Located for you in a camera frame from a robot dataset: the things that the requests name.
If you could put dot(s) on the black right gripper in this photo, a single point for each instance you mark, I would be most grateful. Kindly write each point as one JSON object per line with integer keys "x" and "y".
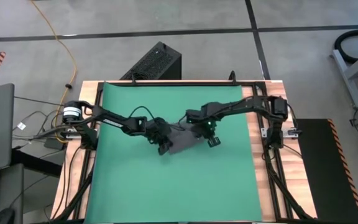
{"x": 205, "y": 129}

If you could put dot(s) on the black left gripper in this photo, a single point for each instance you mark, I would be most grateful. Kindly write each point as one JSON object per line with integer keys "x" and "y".
{"x": 158, "y": 130}

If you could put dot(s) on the grey towel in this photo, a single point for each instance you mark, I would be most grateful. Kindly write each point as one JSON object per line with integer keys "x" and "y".
{"x": 183, "y": 140}

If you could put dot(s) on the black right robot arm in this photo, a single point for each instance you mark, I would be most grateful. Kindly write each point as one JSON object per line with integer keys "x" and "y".
{"x": 238, "y": 105}

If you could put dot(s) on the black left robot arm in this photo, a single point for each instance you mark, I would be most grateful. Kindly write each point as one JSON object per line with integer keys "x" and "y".
{"x": 113, "y": 119}

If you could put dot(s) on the green table mat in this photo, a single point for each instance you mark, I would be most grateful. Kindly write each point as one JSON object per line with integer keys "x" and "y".
{"x": 166, "y": 186}

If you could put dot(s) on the black clamp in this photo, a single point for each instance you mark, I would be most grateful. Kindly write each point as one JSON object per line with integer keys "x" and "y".
{"x": 232, "y": 77}
{"x": 134, "y": 79}

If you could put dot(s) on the black computer tower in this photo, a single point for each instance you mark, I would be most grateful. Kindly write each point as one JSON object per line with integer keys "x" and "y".
{"x": 157, "y": 62}

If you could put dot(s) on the grey power adapter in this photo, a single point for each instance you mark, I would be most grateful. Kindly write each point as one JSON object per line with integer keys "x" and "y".
{"x": 53, "y": 143}

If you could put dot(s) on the black desk crossbar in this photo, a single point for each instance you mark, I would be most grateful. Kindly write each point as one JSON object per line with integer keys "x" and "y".
{"x": 42, "y": 168}

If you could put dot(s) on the grey metal stand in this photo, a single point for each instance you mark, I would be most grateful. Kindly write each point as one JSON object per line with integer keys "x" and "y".
{"x": 348, "y": 79}

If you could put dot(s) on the grey desk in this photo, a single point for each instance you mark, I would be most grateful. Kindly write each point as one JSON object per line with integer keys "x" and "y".
{"x": 11, "y": 186}

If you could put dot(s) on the black computer mouse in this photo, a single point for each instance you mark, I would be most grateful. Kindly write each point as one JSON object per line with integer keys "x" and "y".
{"x": 5, "y": 217}

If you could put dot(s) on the black aluminium table frame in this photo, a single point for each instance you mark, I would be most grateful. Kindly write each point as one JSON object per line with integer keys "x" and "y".
{"x": 247, "y": 83}

